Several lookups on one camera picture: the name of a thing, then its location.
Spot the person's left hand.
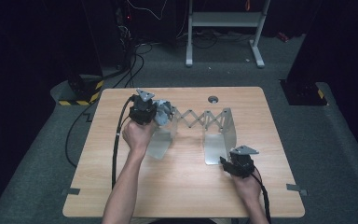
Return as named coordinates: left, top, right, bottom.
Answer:
left=121, top=119, right=157, bottom=157

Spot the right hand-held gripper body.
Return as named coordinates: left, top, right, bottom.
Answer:
left=227, top=145, right=260, bottom=179

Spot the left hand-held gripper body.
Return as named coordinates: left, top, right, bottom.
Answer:
left=128, top=88, right=157, bottom=126

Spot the person's right hand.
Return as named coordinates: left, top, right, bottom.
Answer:
left=230, top=168, right=263, bottom=203

